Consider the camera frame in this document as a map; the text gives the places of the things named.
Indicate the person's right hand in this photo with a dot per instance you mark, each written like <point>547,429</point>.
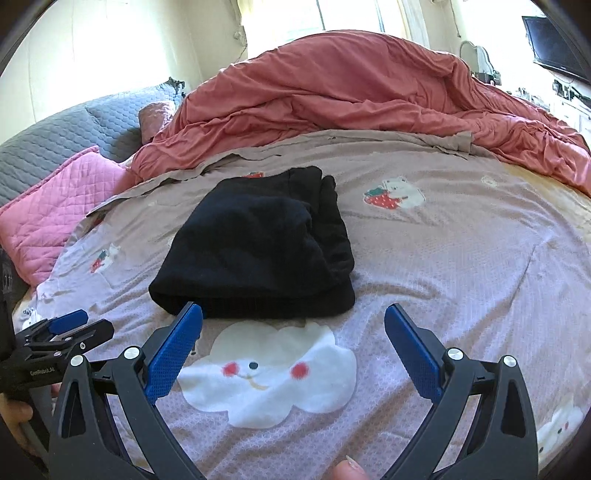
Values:
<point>350,470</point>

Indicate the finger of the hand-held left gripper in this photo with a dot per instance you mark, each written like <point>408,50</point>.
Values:
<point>67,321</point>
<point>78,337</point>

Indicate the black television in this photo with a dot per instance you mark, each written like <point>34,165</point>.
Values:
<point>554,46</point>

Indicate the black sweater with orange patches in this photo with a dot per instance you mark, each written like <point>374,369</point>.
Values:
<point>258,244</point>

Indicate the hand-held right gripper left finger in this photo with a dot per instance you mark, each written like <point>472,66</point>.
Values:
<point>173,355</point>

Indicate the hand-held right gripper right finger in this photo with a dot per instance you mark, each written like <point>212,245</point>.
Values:
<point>415,355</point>

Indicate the person's left hand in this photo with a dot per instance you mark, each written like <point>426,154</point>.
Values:
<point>16,420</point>

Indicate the white dresser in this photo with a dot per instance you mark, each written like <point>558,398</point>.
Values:
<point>575,106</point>

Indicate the small mauve quilted pillow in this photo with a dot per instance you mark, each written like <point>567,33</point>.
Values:
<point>157,122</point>

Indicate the pink quilted blanket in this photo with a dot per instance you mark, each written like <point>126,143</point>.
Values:
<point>60,207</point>

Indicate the salmon pink duvet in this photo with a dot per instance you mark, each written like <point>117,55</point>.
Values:
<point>346,87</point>

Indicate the mauve printed bed sheet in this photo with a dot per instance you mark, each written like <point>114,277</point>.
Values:
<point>461,258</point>

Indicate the white framed mirror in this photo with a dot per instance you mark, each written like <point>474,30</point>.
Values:
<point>475,57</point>

